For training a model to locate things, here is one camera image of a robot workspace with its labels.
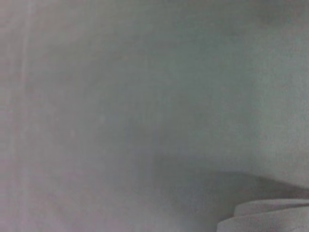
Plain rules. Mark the dark green shirt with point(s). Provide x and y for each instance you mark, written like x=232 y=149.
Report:
x=144 y=96

